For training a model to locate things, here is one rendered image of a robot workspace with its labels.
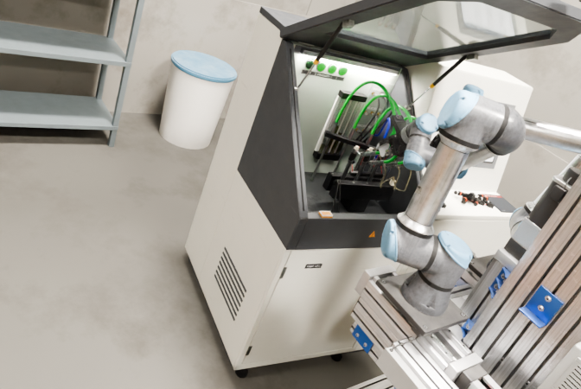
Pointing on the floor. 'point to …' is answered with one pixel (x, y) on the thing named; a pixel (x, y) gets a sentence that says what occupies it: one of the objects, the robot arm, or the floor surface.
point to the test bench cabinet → (245, 276)
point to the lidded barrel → (194, 98)
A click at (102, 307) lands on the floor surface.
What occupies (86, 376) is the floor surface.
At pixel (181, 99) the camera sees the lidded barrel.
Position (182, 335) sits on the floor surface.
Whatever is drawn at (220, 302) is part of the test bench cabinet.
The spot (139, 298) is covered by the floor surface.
